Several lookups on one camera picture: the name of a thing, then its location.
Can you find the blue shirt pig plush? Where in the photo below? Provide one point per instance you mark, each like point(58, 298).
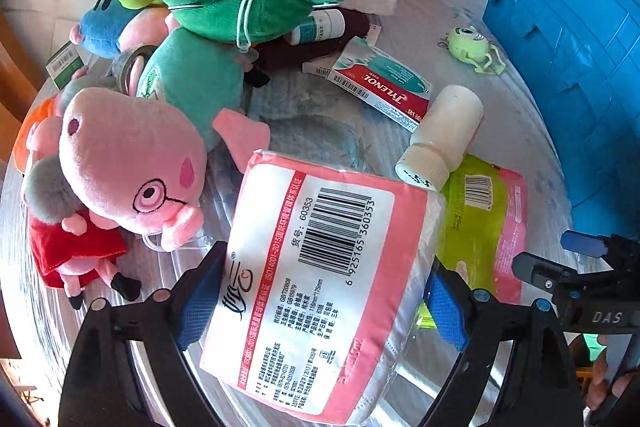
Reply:
point(108, 33)

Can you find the red green Tylenol box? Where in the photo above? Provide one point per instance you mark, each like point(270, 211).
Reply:
point(382, 82)

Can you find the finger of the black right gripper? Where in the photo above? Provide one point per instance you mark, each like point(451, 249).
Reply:
point(546, 275)
point(616, 251)

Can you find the green wet wipes pack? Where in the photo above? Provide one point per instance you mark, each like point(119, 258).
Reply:
point(485, 226)

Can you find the light blue tablecloth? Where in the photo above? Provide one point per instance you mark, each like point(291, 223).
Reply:
point(313, 120)

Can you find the wooden chair back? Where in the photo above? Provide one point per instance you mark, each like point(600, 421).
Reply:
point(21, 80)

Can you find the small teal white bottle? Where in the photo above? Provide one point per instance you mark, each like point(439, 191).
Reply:
point(319, 25)

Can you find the dark maroon cloth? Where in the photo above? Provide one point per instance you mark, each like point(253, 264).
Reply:
point(278, 54)

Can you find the orange dress pig plush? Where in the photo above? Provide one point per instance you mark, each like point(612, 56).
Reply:
point(41, 129)

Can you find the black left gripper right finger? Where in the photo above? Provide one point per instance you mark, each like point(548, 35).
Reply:
point(539, 386)

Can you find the grey tape roll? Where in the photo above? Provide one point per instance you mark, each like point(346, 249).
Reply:
point(128, 67)

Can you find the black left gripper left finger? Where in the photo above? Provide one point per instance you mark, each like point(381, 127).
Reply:
point(100, 388)

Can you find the white medicine bottle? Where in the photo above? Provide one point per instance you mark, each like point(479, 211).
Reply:
point(442, 138)

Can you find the small green white box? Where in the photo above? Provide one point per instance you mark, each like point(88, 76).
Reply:
point(62, 65)

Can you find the blue plastic crate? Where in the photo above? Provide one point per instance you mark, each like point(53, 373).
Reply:
point(580, 59)

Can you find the pink tissue pack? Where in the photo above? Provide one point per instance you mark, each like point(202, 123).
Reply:
point(324, 272)

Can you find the person's right hand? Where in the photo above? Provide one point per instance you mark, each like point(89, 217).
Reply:
point(599, 387)

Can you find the large pink pig plush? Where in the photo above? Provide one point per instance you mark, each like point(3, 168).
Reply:
point(137, 159)

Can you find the red dress pig plush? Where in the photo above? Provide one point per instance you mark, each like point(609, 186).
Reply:
point(69, 250)

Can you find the green one-eyed monster plush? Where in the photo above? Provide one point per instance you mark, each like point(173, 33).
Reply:
point(471, 47)

